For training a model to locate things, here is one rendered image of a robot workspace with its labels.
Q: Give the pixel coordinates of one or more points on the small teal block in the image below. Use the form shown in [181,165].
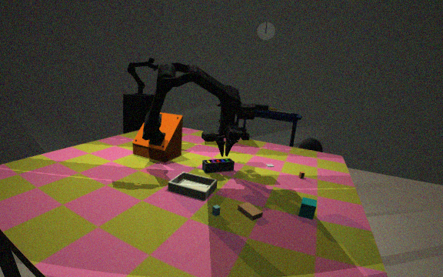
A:
[215,210]

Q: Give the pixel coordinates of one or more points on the teal cube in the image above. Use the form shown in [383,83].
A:
[308,207]

